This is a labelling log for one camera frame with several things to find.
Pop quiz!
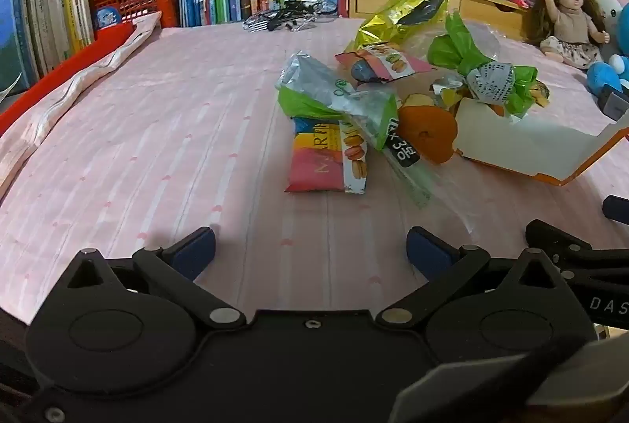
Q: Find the pink striped folded cloth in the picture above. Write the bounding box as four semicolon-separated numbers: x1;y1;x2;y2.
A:
0;10;163;198

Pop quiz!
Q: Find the macaron snack packet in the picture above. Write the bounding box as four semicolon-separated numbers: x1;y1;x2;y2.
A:
335;44;433;85
285;117;369;195

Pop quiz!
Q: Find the orange round wrapper piece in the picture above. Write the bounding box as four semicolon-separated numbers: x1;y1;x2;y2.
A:
397;106;459;164

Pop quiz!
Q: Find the black cube device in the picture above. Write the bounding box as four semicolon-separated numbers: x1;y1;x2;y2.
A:
597;84;629;121

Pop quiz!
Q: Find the clear plastic bag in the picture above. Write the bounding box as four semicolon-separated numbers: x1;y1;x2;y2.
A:
408;17;499;75

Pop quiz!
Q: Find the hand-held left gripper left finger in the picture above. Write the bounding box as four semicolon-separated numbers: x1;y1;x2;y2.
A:
64;226;246;330

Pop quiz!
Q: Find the red folded blanket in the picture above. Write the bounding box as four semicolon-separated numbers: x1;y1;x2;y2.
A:
0;22;136;134

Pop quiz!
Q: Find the clear wrapper with black label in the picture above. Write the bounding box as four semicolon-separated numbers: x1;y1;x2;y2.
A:
383;118;436;210

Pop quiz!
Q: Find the green printed snack wrapper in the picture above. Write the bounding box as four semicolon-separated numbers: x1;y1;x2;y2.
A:
427;13;541;116

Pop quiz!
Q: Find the red plastic crate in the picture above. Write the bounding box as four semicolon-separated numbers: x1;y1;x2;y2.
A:
88;0;180;31

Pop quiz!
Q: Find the yellow foil snack bag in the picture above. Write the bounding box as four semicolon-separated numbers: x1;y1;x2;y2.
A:
354;0;453;55

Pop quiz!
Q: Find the green and silver snack packet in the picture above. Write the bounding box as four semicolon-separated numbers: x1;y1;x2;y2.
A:
275;51;400;151

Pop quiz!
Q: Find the row of pale-spined books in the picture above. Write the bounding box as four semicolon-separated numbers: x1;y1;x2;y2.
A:
0;0;94;94

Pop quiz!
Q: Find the blue cat plush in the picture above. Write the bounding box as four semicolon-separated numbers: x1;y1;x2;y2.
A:
587;5;629;97

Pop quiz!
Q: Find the blue round object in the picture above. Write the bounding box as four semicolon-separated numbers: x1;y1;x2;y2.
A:
93;5;123;31

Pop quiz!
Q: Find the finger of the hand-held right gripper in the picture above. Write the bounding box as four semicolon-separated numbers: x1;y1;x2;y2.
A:
602;195;629;225
525;219;598;275

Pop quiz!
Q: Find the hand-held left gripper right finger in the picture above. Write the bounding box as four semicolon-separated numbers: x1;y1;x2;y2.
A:
376;226;566;330

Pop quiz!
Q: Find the brown-haired doll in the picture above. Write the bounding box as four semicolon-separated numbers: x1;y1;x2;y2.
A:
523;0;610;70

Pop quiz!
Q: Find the orange cardboard box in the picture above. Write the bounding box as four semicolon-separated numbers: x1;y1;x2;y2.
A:
454;97;629;187

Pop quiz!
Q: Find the black toy bicycle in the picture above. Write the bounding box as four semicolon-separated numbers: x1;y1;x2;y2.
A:
243;0;340;33

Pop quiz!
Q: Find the pink and white plush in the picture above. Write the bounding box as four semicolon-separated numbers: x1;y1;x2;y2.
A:
590;0;629;55

